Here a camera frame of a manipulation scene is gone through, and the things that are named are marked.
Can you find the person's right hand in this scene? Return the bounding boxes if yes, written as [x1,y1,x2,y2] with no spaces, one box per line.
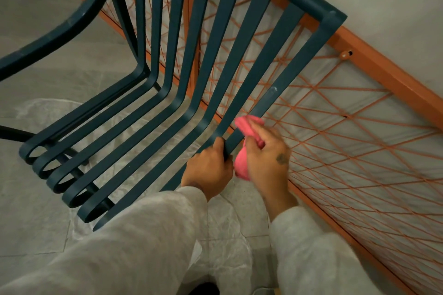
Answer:
[243,120,293,203]

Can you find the person's left hand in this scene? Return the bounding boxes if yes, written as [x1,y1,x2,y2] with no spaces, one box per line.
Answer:
[181,137,234,202]

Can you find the pink cleaning cloth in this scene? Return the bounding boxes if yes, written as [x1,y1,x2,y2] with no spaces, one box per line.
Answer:
[234,115,266,181]

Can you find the dark teal metal slatted chair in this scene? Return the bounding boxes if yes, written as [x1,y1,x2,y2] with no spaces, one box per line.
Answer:
[0,0,348,233]

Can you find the person's left forearm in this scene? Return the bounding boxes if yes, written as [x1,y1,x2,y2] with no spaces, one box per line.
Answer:
[0,186,208,295]

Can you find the person's right forearm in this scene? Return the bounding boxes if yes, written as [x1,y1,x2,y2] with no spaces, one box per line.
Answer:
[262,194,385,295]

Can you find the black shoe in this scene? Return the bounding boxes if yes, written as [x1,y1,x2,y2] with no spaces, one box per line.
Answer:
[189,282,221,295]

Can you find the orange frame with string lattice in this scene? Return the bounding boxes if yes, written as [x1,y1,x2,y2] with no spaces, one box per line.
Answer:
[37,0,443,295]

